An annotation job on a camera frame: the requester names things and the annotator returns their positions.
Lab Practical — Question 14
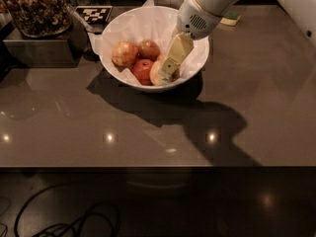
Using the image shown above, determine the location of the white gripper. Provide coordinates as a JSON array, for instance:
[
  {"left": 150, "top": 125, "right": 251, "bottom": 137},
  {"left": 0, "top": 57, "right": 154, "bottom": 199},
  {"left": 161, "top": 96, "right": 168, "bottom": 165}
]
[{"left": 158, "top": 0, "right": 221, "bottom": 80}]

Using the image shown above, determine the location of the yellow-red apple with sticker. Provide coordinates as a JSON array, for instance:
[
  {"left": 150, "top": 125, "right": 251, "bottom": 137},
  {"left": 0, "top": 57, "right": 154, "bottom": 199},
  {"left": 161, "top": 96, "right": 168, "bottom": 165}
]
[{"left": 149, "top": 59, "right": 181, "bottom": 87}]

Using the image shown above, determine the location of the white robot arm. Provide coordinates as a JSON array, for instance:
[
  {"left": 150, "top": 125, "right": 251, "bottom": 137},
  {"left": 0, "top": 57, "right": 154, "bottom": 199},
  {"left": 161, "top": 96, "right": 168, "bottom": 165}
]
[{"left": 159, "top": 0, "right": 316, "bottom": 79}]

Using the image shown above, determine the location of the red-yellow apple right back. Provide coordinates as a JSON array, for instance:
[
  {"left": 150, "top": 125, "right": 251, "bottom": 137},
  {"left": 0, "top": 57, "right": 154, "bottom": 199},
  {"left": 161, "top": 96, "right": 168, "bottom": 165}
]
[{"left": 157, "top": 52, "right": 166, "bottom": 61}]

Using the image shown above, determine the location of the red apple back centre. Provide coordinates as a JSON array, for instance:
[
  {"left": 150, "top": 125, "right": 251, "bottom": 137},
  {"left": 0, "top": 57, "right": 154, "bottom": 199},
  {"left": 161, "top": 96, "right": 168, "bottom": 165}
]
[{"left": 137, "top": 39, "right": 160, "bottom": 61}]

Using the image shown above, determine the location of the red apple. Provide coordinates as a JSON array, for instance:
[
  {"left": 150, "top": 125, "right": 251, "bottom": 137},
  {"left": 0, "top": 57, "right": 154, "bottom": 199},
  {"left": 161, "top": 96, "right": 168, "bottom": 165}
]
[
  {"left": 137, "top": 39, "right": 160, "bottom": 61},
  {"left": 131, "top": 59, "right": 153, "bottom": 86}
]

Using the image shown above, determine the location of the white ceramic bowl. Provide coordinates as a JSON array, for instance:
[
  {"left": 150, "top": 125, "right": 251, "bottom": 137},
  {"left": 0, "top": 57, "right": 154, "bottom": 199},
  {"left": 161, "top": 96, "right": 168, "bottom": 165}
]
[{"left": 99, "top": 5, "right": 210, "bottom": 94}]

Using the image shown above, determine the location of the white paper bowl liner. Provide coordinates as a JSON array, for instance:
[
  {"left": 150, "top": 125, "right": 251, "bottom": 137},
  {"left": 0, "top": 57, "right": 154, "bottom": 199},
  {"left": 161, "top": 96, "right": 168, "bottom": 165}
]
[{"left": 88, "top": 0, "right": 211, "bottom": 87}]

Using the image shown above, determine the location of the red apple front centre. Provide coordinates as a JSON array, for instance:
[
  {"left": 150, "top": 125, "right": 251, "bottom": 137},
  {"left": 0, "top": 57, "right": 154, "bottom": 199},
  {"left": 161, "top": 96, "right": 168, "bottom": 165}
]
[{"left": 131, "top": 59, "right": 153, "bottom": 86}]

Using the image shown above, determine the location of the yellow-red apple left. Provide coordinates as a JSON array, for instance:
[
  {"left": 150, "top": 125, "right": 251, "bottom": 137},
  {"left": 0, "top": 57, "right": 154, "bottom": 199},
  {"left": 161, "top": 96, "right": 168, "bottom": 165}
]
[{"left": 112, "top": 41, "right": 138, "bottom": 67}]

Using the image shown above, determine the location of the yellow green sponge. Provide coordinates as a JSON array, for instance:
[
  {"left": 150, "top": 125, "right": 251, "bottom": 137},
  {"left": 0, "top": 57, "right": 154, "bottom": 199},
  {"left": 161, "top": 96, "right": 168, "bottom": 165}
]
[{"left": 220, "top": 11, "right": 241, "bottom": 27}]

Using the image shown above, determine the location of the black white marker card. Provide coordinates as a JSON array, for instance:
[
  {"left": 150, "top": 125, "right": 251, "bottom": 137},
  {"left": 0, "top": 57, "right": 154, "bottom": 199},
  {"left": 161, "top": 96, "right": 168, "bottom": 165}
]
[{"left": 76, "top": 6, "right": 113, "bottom": 24}]

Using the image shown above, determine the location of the grey metal box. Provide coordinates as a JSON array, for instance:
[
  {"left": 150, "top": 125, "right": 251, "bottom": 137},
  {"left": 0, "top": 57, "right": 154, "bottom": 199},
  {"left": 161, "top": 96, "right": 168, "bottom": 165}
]
[{"left": 4, "top": 19, "right": 87, "bottom": 68}]

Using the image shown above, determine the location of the glass jar of nuts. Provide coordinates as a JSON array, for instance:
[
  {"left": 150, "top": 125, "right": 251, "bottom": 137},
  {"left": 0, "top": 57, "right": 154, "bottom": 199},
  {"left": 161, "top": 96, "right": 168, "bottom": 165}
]
[{"left": 2, "top": 0, "right": 72, "bottom": 39}]

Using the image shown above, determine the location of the black floor cable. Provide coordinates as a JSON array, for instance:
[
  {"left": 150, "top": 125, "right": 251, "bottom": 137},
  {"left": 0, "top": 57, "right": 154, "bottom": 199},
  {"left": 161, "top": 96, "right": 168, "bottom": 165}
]
[{"left": 0, "top": 181, "right": 121, "bottom": 237}]

